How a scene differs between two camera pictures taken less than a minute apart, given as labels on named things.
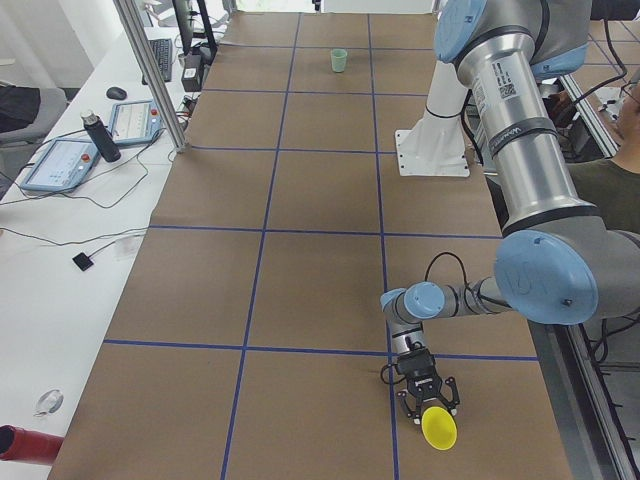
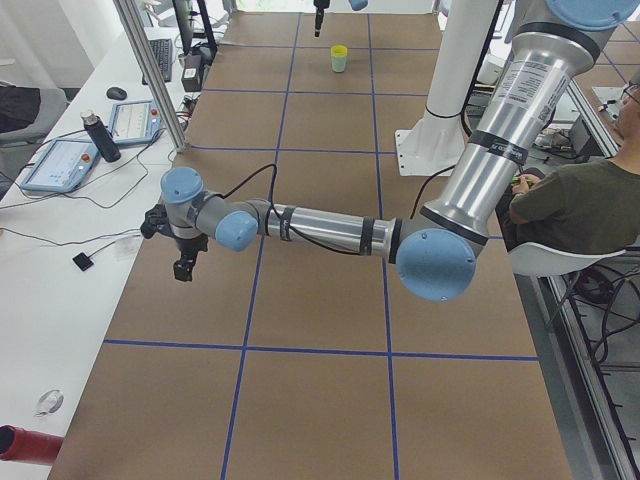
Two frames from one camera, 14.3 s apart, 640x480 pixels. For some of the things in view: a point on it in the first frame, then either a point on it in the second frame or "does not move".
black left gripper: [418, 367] -> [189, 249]
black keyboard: [162, 51] does not move
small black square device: [83, 261] does not move
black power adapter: [191, 80] does not move
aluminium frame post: [153, 73] does not move
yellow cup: [438, 428] -> [338, 50]
